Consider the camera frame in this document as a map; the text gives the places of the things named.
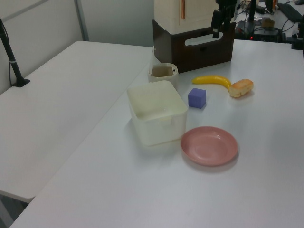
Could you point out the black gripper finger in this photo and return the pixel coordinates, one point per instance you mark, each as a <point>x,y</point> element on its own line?
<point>216,20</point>
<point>227,22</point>

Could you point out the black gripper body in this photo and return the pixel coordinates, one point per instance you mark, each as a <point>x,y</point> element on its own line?
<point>226,6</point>

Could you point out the cream trash can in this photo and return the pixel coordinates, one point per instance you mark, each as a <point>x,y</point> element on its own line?
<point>169,76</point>

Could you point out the black upright stand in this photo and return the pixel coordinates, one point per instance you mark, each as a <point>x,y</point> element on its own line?
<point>251,10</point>

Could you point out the black electronics box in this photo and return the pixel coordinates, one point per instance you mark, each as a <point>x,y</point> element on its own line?
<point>260,32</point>

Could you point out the small cardboard box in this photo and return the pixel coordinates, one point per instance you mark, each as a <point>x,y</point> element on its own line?
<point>267,22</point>

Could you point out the cream toy appliance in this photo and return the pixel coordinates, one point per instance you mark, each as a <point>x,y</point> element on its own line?
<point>171,16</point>

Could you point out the yellow banana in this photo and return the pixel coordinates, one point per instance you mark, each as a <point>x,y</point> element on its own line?
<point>213,79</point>

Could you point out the black keyboard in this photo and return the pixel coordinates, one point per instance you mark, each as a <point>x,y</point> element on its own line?
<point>291,12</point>

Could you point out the bread roll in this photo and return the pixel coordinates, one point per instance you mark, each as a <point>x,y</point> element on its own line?
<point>241,88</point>

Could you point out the purple cube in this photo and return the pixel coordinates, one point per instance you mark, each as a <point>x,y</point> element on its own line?
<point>196,98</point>

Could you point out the cream plastic storage box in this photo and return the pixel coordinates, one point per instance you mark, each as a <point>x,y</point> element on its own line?
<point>158,111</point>

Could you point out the pink plate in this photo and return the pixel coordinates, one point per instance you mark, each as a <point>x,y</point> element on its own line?
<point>209,145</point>

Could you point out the black mount bracket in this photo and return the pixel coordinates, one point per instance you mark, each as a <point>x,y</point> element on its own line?
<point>298,38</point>

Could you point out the black camera stand pole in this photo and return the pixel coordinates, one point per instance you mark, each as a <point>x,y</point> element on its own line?
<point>10,57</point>

